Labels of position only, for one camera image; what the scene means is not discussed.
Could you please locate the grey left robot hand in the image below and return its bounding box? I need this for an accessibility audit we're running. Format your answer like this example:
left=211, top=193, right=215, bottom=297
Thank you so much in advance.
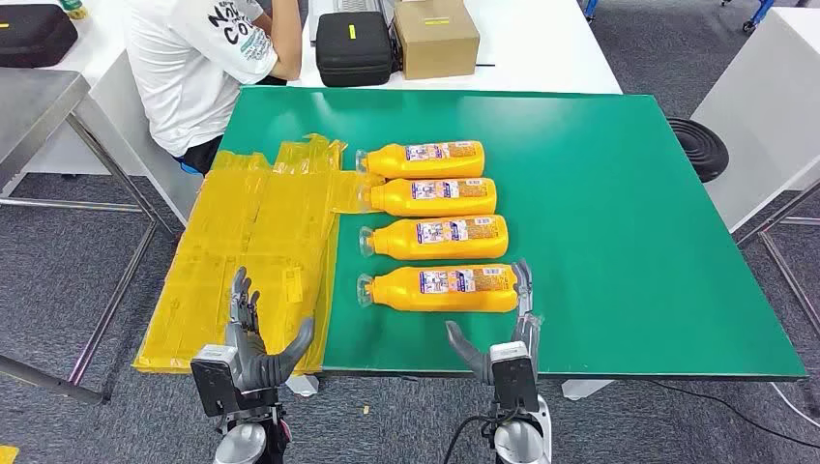
left=225, top=267, right=316, bottom=393

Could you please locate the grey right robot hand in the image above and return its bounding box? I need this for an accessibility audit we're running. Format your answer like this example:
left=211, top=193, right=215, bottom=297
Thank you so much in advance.
left=445, top=258, right=544, bottom=387

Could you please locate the orange detergent bottle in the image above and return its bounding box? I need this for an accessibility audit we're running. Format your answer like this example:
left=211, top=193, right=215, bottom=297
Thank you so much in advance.
left=356, top=263, right=520, bottom=314
left=358, top=177, right=498, bottom=218
left=358, top=214, right=510, bottom=261
left=355, top=140, right=486, bottom=180

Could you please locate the white table foot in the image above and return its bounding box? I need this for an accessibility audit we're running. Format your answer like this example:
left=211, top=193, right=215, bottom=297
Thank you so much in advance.
left=284, top=374, right=320, bottom=398
left=561, top=379, right=616, bottom=401

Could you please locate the yellow taped plastic sheet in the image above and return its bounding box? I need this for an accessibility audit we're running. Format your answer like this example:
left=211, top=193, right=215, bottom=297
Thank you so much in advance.
left=132, top=132, right=386, bottom=376

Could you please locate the black ribbed round stool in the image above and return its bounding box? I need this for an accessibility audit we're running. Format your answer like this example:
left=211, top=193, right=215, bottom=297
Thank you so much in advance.
left=665, top=117, right=730, bottom=185

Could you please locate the brown cardboard box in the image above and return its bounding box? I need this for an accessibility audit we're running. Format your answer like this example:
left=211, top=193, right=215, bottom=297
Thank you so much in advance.
left=392, top=0, right=481, bottom=81

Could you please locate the person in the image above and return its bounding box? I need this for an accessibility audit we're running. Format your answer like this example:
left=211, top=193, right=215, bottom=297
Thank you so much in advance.
left=121, top=0, right=304, bottom=177

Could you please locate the white table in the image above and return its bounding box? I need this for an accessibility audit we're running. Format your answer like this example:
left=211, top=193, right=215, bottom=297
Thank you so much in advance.
left=690, top=7, right=820, bottom=233

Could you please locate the black zip case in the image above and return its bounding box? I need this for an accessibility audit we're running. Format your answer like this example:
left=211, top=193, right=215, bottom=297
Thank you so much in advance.
left=314, top=11, right=394, bottom=88
left=0, top=3, right=79, bottom=70

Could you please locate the steel table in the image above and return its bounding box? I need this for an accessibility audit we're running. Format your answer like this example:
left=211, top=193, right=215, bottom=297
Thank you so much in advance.
left=0, top=68, right=177, bottom=406

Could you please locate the blue wheeled cart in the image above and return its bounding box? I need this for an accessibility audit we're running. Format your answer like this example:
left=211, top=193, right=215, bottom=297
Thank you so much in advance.
left=720, top=0, right=799, bottom=35

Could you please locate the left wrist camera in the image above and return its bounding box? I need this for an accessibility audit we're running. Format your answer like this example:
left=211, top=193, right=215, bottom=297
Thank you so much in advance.
left=190, top=344, right=245, bottom=418

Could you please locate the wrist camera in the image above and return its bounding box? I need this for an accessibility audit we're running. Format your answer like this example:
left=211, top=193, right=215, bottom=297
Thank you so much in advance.
left=489, top=340, right=541, bottom=413
left=190, top=344, right=245, bottom=418

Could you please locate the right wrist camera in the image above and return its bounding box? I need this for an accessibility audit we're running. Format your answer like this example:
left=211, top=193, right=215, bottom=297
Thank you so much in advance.
left=489, top=340, right=541, bottom=413

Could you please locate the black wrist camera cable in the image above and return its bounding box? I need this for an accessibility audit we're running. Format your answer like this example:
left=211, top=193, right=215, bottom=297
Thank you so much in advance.
left=440, top=409, right=523, bottom=464

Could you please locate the black floor cable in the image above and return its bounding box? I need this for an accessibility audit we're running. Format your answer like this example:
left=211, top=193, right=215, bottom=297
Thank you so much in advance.
left=640, top=381, right=820, bottom=450

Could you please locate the steel leg frame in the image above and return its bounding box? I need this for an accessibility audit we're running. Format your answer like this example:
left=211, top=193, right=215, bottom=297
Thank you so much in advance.
left=735, top=179, right=820, bottom=340

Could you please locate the white floor cable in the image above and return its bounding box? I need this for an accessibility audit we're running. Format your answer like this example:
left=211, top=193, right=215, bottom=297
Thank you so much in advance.
left=768, top=382, right=820, bottom=429

